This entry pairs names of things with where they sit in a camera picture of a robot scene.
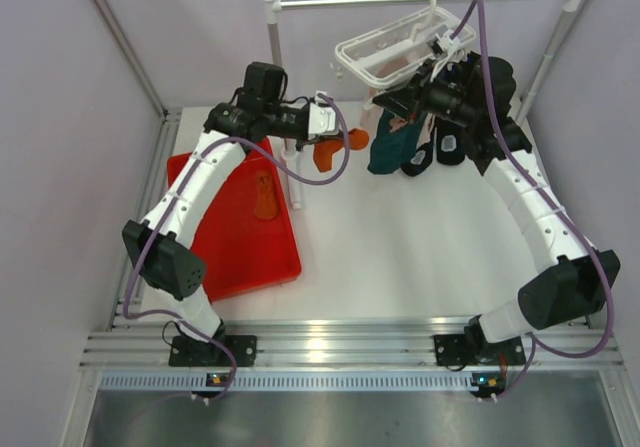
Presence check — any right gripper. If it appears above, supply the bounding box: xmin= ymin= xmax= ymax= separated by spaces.
xmin=376 ymin=60 xmax=481 ymax=127

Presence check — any orange sock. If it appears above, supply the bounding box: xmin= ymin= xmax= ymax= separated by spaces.
xmin=312 ymin=129 xmax=369 ymax=173
xmin=254 ymin=170 xmax=279 ymax=221

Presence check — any pink sock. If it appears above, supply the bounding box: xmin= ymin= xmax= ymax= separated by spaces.
xmin=359 ymin=49 xmax=436 ymax=143

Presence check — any white clip sock hanger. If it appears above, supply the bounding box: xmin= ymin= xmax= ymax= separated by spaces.
xmin=331 ymin=0 xmax=477 ymax=90

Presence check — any green christmas sock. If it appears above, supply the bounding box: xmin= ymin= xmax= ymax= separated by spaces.
xmin=390 ymin=116 xmax=427 ymax=173

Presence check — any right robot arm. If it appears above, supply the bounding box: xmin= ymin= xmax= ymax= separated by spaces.
xmin=373 ymin=53 xmax=620 ymax=364

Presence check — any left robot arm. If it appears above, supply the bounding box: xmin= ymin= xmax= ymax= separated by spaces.
xmin=122 ymin=62 xmax=349 ymax=366

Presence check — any red plastic tray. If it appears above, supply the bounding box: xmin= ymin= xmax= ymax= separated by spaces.
xmin=162 ymin=141 xmax=302 ymax=301

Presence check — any metal clothes rack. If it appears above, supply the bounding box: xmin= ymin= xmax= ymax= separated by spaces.
xmin=259 ymin=0 xmax=596 ymax=211

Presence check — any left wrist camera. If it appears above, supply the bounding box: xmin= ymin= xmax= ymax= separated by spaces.
xmin=307 ymin=91 xmax=339 ymax=135

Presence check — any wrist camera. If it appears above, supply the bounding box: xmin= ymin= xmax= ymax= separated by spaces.
xmin=307 ymin=91 xmax=339 ymax=135
xmin=430 ymin=30 xmax=461 ymax=59

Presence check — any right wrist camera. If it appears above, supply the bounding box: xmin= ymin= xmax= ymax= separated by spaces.
xmin=430 ymin=30 xmax=461 ymax=59

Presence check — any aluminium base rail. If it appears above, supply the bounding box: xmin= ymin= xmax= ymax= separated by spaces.
xmin=78 ymin=314 xmax=626 ymax=371

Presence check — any perforated cable duct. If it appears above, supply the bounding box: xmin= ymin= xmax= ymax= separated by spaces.
xmin=99 ymin=369 xmax=504 ymax=393

